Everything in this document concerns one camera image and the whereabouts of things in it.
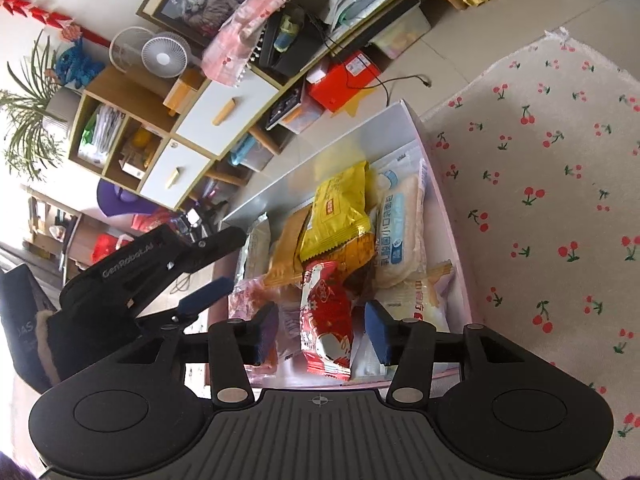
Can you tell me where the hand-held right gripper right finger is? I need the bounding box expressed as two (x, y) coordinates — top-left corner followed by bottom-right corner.
(363, 300), (527, 406)

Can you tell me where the red and white snack packet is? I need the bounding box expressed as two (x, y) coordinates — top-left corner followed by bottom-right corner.
(300, 260), (353, 381)

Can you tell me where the clear pink nougat packet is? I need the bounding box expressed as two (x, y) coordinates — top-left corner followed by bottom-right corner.
(227, 275), (281, 378)

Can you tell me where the gold snack packet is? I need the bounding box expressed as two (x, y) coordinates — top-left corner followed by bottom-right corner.
(263, 207), (313, 288)

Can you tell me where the blue plush toy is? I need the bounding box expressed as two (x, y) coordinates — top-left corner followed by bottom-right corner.
(52, 42), (106, 88)

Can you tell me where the black cable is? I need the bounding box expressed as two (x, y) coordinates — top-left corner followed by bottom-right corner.
(370, 74), (432, 106)

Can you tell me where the yellow snack packet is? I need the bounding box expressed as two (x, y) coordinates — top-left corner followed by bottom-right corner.
(299, 160), (376, 263)

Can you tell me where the white packet with red logo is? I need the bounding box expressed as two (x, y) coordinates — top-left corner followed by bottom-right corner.
(385, 260), (456, 333)

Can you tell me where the black bag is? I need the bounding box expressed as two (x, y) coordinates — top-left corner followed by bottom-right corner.
(257, 2), (331, 78)

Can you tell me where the wooden cabinet with white drawers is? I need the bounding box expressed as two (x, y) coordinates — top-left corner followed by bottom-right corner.
(67, 65), (281, 211)

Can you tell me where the red plastic bag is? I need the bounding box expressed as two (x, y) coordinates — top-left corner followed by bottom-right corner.
(91, 232), (126, 263)

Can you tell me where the silver white snack packet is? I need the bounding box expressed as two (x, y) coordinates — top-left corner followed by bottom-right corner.
(350, 335), (396, 381)

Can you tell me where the pink printed cloth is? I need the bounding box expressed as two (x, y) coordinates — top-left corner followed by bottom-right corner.
(201, 0), (281, 86)

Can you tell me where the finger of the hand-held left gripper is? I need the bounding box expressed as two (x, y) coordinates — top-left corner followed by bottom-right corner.
(137, 276), (235, 333)
(172, 226), (249, 274)

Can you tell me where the clear packet in box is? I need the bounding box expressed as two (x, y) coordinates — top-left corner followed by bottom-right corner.
(235, 215), (273, 286)

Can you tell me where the person's left forearm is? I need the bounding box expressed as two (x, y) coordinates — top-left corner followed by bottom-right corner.
(0, 265), (66, 396)

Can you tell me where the white desk fan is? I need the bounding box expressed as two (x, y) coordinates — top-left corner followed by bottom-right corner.
(109, 26), (156, 73)
(141, 32), (193, 79)

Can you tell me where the pale blue plastic box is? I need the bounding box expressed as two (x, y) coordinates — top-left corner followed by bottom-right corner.
(229, 132), (281, 173)

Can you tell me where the red hanging garland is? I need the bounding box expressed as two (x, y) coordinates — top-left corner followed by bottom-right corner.
(0, 0), (111, 46)

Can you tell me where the clear box with black tablet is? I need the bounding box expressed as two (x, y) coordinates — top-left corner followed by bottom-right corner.
(264, 82), (321, 136)

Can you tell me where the purple cap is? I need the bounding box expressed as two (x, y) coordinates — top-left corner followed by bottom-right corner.
(96, 178), (151, 218)

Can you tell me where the clear plastic storage box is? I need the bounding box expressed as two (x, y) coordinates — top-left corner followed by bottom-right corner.
(370, 7), (432, 61)

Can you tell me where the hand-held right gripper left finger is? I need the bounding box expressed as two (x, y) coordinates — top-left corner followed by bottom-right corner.
(107, 301), (280, 407)

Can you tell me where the pink cardboard box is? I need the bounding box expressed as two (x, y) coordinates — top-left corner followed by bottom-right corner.
(212, 100), (473, 391)

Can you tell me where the red cardboard box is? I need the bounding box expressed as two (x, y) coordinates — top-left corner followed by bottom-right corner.
(306, 50), (383, 113)

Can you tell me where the green potted plant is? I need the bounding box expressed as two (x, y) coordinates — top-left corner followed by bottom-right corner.
(0, 30), (68, 181)

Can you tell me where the framed cat picture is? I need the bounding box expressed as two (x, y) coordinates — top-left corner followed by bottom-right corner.
(136, 0), (251, 48)

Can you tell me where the white bread packet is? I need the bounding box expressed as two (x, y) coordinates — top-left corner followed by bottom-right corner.
(372, 162), (428, 288)

